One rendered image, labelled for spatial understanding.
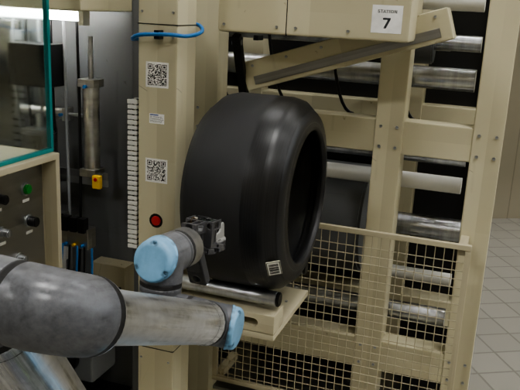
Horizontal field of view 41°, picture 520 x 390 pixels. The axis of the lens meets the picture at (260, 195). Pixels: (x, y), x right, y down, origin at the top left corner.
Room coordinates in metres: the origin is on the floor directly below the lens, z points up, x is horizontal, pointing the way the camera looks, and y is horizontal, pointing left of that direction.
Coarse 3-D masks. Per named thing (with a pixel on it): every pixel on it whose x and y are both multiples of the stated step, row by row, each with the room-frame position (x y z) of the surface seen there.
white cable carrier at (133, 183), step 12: (132, 108) 2.10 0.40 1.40; (132, 120) 2.10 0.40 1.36; (132, 132) 2.10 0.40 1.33; (132, 144) 2.10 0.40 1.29; (132, 156) 2.10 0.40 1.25; (132, 168) 2.10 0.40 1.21; (132, 180) 2.12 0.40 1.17; (132, 192) 2.10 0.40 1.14; (132, 204) 2.10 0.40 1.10; (132, 216) 2.10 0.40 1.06; (132, 228) 2.10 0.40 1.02; (132, 240) 2.10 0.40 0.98
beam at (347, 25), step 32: (224, 0) 2.28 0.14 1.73; (256, 0) 2.24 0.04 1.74; (288, 0) 2.21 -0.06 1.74; (320, 0) 2.18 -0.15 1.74; (352, 0) 2.14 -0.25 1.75; (384, 0) 2.11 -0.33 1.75; (416, 0) 2.16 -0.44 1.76; (256, 32) 2.25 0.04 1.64; (288, 32) 2.21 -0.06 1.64; (320, 32) 2.17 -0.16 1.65; (352, 32) 2.14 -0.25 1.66
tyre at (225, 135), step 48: (240, 96) 2.02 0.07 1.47; (288, 96) 2.06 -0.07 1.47; (192, 144) 1.89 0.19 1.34; (240, 144) 1.83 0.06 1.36; (288, 144) 1.83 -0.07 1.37; (192, 192) 1.81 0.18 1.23; (240, 192) 1.76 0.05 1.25; (288, 192) 1.80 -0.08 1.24; (240, 240) 1.76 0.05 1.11; (288, 240) 2.19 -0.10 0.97
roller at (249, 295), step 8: (184, 280) 1.95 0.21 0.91; (216, 280) 1.94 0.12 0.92; (184, 288) 1.95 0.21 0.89; (192, 288) 1.94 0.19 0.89; (200, 288) 1.93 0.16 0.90; (208, 288) 1.92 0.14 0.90; (216, 288) 1.91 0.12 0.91; (224, 288) 1.91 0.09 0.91; (232, 288) 1.90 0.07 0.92; (240, 288) 1.90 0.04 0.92; (248, 288) 1.89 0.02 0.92; (256, 288) 1.89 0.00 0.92; (224, 296) 1.91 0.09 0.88; (232, 296) 1.90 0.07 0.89; (240, 296) 1.89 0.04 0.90; (248, 296) 1.88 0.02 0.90; (256, 296) 1.87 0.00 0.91; (264, 296) 1.87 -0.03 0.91; (272, 296) 1.86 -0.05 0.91; (280, 296) 1.87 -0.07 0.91; (264, 304) 1.87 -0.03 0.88; (272, 304) 1.86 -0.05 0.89; (280, 304) 1.88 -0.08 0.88
